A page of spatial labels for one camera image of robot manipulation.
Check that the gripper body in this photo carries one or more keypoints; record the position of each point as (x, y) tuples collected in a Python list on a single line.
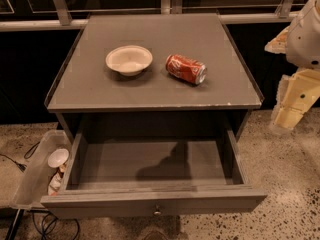
[(304, 42)]

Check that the grey top drawer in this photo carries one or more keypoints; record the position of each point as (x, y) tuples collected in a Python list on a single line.
[(127, 178)]

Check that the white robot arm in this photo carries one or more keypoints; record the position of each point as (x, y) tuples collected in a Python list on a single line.
[(300, 42)]

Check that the metal drawer knob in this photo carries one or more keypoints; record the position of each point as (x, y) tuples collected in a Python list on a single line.
[(157, 211)]

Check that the grey cabinet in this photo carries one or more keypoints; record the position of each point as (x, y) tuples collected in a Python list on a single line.
[(84, 84)]

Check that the red soda can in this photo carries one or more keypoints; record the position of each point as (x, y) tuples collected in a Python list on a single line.
[(185, 68)]

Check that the small white bowl in bin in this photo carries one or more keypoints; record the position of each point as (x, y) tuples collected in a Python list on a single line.
[(58, 158)]

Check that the red white item in bin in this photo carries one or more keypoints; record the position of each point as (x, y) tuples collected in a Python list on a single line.
[(56, 181)]

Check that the metal railing frame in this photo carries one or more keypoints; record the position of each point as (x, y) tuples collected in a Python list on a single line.
[(41, 15)]

